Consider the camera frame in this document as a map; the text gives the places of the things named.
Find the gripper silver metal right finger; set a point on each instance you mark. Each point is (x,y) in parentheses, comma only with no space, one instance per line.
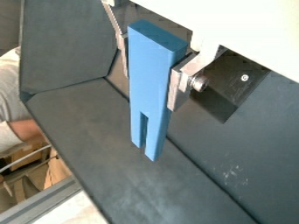
(187,76)

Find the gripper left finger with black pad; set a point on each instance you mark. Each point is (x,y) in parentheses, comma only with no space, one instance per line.
(116,15)

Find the light blue double-square block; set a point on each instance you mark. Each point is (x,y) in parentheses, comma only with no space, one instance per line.
(153,51)

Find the black curved holder stand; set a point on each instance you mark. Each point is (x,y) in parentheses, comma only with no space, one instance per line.
(233,77)

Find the person in white shirt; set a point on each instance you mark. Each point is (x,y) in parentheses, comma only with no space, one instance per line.
(17,127)

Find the cardboard boxes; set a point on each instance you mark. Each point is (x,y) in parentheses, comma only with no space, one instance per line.
(31,167)

